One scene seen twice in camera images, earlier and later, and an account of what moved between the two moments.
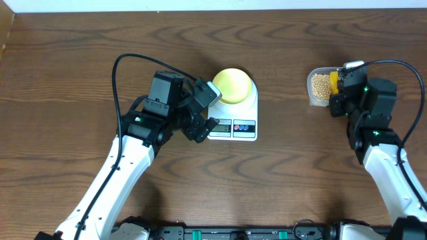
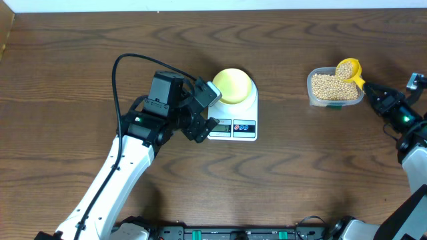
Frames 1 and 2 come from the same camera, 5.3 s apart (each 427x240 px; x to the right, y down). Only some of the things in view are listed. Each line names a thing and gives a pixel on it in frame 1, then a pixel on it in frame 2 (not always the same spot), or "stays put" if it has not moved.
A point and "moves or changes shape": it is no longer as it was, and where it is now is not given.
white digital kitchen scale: [238, 122] stays put
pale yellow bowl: [234, 85] stays put
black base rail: [256, 233] stays put
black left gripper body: [193, 127] stays put
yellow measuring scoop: [333, 79] moves or changes shape
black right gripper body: [339, 106] → [389, 107]
